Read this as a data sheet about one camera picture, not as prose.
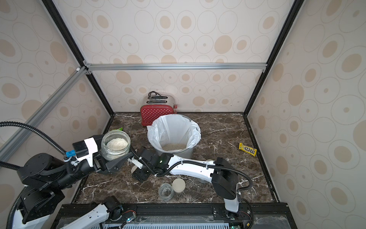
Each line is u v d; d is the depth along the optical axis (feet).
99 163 1.34
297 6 2.22
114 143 1.49
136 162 1.92
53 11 2.25
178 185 2.67
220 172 1.62
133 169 2.13
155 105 3.27
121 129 3.55
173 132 2.93
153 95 3.55
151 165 1.85
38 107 2.12
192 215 2.39
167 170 1.71
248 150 3.18
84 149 1.10
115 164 1.32
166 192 2.65
